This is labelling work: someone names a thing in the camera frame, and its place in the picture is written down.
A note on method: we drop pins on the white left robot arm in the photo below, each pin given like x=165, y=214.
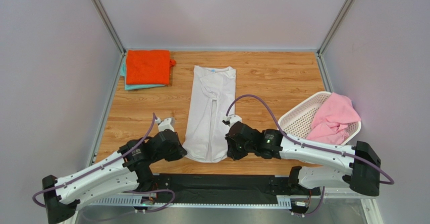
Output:
x=125, y=170

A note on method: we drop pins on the white t shirt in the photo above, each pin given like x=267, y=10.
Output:
x=213, y=91

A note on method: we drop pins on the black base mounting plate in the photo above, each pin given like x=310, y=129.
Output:
x=228, y=189

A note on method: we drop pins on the folded orange t shirt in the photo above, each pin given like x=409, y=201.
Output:
x=148, y=67

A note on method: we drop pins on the white perforated plastic basket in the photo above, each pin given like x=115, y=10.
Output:
x=298, y=120

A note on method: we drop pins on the right aluminium corner post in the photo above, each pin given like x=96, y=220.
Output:
x=335, y=26

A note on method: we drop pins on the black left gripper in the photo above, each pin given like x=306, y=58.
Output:
x=180, y=152

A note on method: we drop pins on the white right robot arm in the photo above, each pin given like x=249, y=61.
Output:
x=337, y=166

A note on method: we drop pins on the aluminium corner post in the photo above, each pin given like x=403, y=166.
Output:
x=109, y=25
x=335, y=26

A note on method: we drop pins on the left aluminium corner post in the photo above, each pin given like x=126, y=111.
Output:
x=109, y=25

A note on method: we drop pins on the pink t shirt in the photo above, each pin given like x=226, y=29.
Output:
x=330, y=123

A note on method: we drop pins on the folded teal t shirt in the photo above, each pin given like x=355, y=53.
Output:
x=128, y=87

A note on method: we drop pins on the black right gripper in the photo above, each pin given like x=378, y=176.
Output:
x=233, y=144

